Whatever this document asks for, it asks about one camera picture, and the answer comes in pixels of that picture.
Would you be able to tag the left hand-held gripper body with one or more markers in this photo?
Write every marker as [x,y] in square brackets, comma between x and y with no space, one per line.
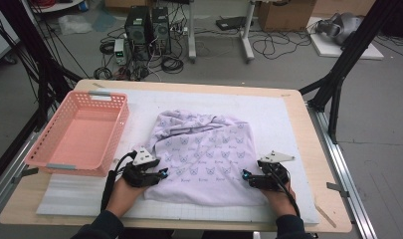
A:
[141,176]

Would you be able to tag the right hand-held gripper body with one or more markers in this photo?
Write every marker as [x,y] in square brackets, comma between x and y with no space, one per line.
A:
[270,181]

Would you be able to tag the lilac printed towel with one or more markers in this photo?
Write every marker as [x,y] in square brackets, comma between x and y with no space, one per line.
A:
[205,156]

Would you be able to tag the pink plastic basket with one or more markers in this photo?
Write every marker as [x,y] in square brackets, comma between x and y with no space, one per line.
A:
[83,139]

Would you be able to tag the person's right hand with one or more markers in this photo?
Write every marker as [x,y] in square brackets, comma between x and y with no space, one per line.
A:
[282,202]

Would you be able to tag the thin wooden stick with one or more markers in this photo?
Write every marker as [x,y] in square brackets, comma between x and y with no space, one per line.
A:
[325,215]

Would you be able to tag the white bench power supply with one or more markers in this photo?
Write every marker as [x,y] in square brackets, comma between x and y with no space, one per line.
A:
[120,49]

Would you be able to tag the slim black computer tower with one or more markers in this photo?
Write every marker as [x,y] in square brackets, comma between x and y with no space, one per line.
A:
[161,30]

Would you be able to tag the white power strip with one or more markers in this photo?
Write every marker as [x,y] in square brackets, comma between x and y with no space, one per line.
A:
[179,30]

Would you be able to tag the large black computer tower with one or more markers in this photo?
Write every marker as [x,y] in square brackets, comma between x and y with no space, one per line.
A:
[137,30]

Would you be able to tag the flat black device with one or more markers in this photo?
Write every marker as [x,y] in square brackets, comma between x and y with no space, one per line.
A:
[232,22]

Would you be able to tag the white floor board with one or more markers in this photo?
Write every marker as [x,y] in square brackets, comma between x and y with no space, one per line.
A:
[348,51]

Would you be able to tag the teal sheet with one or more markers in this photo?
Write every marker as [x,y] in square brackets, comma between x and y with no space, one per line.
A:
[104,20]

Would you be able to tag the open cardboard box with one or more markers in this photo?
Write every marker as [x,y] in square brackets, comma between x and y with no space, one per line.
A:
[285,16]

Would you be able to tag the clear plastic bag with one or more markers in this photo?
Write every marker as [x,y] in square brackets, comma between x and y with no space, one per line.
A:
[74,25]

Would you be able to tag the grey helmet-shaped device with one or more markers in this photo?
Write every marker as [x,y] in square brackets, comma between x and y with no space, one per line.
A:
[341,26]

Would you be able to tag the large flat cardboard box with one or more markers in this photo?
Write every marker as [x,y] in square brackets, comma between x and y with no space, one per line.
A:
[345,6]

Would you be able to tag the white round table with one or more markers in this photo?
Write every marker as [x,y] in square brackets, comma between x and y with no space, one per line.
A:
[53,5]

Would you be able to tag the white cabinet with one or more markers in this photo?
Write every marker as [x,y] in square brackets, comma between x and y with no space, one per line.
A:
[0,36]

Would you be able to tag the grey metal bracket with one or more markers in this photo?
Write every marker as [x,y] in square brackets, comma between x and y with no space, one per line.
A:
[25,172]
[336,188]

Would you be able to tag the aluminium rail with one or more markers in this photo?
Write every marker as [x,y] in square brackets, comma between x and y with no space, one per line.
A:
[345,172]
[10,172]

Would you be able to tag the white desk frame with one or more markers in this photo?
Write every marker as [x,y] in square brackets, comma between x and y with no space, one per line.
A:
[191,33]

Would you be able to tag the black frame strut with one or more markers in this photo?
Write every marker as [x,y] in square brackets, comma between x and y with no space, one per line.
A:
[30,49]
[351,49]

